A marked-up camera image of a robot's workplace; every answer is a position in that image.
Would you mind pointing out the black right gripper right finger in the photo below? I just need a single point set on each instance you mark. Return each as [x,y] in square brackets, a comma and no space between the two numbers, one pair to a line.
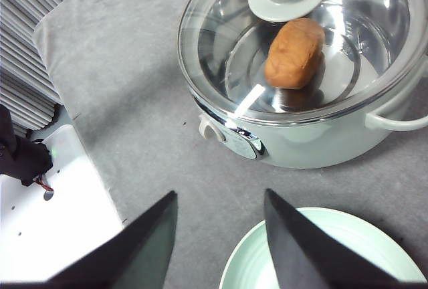
[308,256]

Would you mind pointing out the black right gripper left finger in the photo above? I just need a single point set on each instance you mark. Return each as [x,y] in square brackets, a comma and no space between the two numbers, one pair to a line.
[138,258]

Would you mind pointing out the green plate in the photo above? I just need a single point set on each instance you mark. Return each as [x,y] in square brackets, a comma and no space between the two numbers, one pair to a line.
[251,264]

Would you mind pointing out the brown potato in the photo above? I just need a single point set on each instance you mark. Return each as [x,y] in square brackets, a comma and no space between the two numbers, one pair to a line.
[295,54]

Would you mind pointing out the glass steamer lid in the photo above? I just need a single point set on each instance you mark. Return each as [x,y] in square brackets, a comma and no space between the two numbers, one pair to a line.
[374,48]

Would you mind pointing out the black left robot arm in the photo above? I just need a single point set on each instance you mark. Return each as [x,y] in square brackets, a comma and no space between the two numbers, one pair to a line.
[21,159]

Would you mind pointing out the green electric steamer pot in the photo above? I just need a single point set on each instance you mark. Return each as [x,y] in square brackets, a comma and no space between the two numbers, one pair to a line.
[305,146]

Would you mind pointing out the grey corrugated panel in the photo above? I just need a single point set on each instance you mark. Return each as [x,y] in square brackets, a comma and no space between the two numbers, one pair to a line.
[27,90]

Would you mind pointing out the grey table mat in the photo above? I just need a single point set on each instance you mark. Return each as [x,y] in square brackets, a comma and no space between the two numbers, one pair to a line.
[114,66]

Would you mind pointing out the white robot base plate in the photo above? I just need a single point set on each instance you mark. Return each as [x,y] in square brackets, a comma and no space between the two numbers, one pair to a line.
[44,231]

